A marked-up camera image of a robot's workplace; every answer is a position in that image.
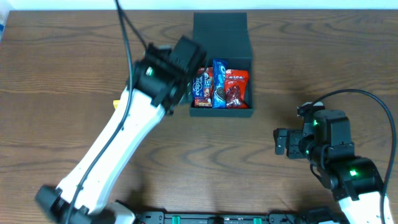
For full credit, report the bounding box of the blue Oreo cookie pack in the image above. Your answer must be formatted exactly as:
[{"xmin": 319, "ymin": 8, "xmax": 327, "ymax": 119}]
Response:
[{"xmin": 213, "ymin": 58, "xmax": 228, "ymax": 109}]

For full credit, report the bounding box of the red snack pouch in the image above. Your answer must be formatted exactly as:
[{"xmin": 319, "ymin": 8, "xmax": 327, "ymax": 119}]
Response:
[{"xmin": 224, "ymin": 70, "xmax": 249, "ymax": 109}]

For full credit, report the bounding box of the blue Eclipse mints tin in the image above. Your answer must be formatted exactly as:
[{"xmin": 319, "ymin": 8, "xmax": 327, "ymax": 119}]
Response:
[{"xmin": 192, "ymin": 75, "xmax": 205, "ymax": 99}]

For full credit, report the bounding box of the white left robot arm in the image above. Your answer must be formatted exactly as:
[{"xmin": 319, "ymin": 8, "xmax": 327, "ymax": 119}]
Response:
[{"xmin": 35, "ymin": 36, "xmax": 206, "ymax": 223}]

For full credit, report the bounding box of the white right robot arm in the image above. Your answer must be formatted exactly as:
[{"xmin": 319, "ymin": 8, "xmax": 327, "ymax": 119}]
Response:
[{"xmin": 273, "ymin": 103, "xmax": 393, "ymax": 223}]

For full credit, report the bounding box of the red Hello Panda box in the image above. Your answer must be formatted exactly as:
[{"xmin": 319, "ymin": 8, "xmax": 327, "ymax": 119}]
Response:
[{"xmin": 193, "ymin": 67, "xmax": 213, "ymax": 108}]

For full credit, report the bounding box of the black open gift box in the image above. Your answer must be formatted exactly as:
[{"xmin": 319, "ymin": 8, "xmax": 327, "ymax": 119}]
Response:
[{"xmin": 190, "ymin": 12, "xmax": 254, "ymax": 118}]

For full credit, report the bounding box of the yellow orange snack packet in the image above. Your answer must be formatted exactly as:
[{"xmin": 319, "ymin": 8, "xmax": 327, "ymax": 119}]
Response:
[{"xmin": 113, "ymin": 100, "xmax": 120, "ymax": 109}]

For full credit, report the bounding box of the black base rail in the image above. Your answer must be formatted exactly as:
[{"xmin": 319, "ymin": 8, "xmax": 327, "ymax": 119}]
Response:
[{"xmin": 134, "ymin": 208, "xmax": 348, "ymax": 224}]

